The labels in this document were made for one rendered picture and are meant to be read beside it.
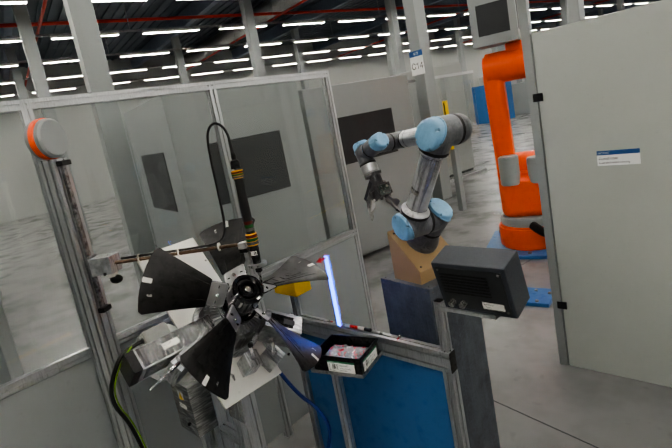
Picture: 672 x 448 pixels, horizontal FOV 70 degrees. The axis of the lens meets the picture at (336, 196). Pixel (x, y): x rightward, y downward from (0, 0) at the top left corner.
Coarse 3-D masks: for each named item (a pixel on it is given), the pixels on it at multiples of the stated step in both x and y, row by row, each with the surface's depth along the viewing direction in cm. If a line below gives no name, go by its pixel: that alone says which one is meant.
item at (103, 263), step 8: (96, 256) 191; (104, 256) 188; (112, 256) 189; (88, 264) 190; (96, 264) 188; (104, 264) 187; (112, 264) 188; (120, 264) 193; (96, 272) 188; (104, 272) 188; (112, 272) 187
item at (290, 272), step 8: (288, 264) 199; (296, 264) 199; (304, 264) 199; (280, 272) 193; (288, 272) 192; (296, 272) 191; (304, 272) 192; (312, 272) 193; (320, 272) 194; (264, 280) 189; (272, 280) 187; (280, 280) 185; (288, 280) 185; (296, 280) 185; (304, 280) 186; (312, 280) 187
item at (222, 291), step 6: (216, 282) 172; (210, 288) 171; (216, 288) 172; (222, 288) 173; (210, 294) 172; (222, 294) 173; (210, 300) 172; (216, 300) 173; (222, 300) 174; (216, 306) 173
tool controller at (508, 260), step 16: (448, 256) 161; (464, 256) 158; (480, 256) 154; (496, 256) 151; (512, 256) 148; (448, 272) 158; (464, 272) 154; (480, 272) 150; (496, 272) 146; (512, 272) 148; (448, 288) 162; (464, 288) 157; (480, 288) 153; (496, 288) 149; (512, 288) 147; (448, 304) 163; (464, 304) 159; (480, 304) 156; (496, 304) 152; (512, 304) 148
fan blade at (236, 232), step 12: (228, 228) 194; (240, 228) 193; (204, 240) 192; (216, 240) 191; (228, 240) 190; (240, 240) 188; (216, 252) 188; (228, 252) 186; (228, 264) 184; (240, 264) 182
